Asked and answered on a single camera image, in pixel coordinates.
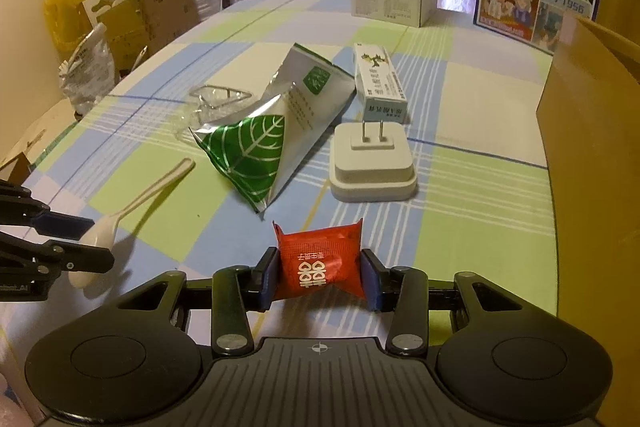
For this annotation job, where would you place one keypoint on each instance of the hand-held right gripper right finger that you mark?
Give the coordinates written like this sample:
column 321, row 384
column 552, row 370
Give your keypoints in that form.
column 366, row 282

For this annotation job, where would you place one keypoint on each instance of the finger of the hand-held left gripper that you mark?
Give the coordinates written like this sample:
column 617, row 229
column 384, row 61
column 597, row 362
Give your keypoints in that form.
column 85, row 259
column 65, row 225

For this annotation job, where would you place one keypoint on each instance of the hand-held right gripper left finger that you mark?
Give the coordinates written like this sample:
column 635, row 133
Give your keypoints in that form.
column 270, row 282

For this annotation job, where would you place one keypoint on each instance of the white plastic spoon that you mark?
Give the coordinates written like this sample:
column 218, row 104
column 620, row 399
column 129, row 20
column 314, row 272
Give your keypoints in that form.
column 105, row 232

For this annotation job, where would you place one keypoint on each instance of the red candy packet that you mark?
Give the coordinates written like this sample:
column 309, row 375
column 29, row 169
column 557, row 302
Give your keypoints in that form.
column 315, row 257

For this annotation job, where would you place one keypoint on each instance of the silver tea pouch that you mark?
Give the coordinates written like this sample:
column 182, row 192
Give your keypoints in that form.
column 310, row 107

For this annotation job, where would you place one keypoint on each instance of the white ointment box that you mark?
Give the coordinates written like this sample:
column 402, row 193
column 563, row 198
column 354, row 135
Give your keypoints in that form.
column 375, row 77

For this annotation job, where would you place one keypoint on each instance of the brown cardboard box container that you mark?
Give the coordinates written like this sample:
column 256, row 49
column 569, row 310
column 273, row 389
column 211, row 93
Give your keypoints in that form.
column 590, row 157

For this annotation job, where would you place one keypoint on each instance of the white plug adapter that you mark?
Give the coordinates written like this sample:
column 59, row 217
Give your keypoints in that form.
column 372, row 172

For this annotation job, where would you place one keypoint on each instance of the plaid tablecloth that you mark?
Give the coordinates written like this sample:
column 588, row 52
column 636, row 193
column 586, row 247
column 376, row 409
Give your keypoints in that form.
column 475, row 207

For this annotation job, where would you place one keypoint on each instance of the green leaf print packet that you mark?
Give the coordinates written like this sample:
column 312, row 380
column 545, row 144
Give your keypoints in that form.
column 245, row 152

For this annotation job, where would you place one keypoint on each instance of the silver crinkled plastic bag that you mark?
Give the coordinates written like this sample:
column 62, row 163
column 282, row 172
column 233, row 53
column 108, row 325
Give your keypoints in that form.
column 87, row 72

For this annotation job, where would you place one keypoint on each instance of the clear plastic wrapper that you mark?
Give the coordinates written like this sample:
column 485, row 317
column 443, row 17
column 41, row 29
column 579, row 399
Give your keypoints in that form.
column 220, row 99

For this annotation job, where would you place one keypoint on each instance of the cardboard box with white cutout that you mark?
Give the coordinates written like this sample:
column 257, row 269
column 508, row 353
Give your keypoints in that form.
column 117, row 32

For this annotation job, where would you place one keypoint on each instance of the yellow plastic bag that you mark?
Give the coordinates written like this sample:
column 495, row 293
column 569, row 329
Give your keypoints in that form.
column 65, row 2

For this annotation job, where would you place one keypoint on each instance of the plain brown cardboard box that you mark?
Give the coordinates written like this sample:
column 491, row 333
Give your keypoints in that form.
column 170, row 12

